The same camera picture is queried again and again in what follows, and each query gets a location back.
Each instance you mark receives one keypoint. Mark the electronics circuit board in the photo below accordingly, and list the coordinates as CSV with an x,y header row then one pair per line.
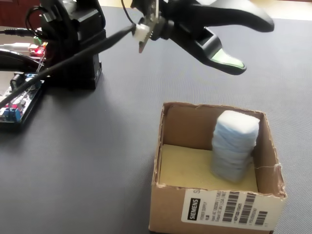
x,y
31,109

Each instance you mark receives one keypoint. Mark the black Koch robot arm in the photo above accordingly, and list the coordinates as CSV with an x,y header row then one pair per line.
x,y
78,48

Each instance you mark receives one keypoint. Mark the light blue yarn-wrapped block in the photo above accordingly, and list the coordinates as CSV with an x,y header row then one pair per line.
x,y
234,146

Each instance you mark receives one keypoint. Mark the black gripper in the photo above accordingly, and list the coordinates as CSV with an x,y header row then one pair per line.
x,y
173,14

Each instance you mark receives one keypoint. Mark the blue controller circuit board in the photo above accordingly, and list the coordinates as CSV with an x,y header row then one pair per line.
x,y
14,107

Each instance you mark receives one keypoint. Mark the black curved band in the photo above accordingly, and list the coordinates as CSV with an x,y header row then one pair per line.
x,y
14,58

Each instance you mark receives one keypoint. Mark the reddish brown wooden cabinet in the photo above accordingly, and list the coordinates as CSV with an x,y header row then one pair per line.
x,y
17,12

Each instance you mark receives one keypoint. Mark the yellow foam sheet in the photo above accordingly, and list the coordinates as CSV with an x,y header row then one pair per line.
x,y
185,168

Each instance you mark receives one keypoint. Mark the gripper camera circuit board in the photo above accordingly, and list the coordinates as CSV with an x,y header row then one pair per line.
x,y
147,31

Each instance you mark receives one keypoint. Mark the brown cardboard box with label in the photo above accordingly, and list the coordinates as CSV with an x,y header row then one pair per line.
x,y
170,214

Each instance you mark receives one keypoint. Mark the small red-lit circuit board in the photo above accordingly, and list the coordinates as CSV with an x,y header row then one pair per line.
x,y
37,51

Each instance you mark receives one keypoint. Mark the dark textured table mat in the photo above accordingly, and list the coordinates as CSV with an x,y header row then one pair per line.
x,y
97,158

